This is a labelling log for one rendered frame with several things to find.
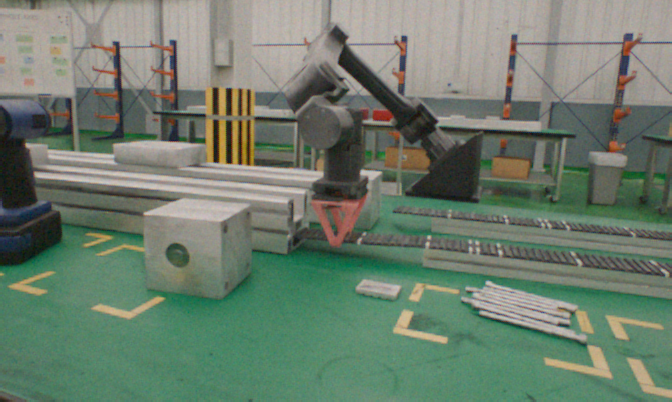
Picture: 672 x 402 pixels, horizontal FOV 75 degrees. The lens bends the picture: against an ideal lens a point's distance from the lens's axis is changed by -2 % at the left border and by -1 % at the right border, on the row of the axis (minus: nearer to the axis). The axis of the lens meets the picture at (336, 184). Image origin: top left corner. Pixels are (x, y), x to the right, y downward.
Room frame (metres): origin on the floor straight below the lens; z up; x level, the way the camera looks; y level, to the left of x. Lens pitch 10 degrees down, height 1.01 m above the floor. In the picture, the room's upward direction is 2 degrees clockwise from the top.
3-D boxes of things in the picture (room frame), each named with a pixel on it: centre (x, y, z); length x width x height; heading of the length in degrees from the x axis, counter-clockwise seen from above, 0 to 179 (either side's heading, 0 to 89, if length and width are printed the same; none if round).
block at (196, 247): (0.55, 0.17, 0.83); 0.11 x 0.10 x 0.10; 168
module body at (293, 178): (0.98, 0.39, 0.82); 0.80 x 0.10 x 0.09; 75
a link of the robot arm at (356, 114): (0.66, -0.01, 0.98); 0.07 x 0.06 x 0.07; 162
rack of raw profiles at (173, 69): (10.01, 5.23, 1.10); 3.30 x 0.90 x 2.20; 70
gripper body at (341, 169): (0.67, -0.01, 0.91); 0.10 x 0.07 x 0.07; 165
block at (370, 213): (0.87, -0.04, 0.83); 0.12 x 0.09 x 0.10; 165
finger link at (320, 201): (0.66, -0.01, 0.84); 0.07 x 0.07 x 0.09; 75
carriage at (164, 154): (0.98, 0.39, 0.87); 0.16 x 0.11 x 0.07; 75
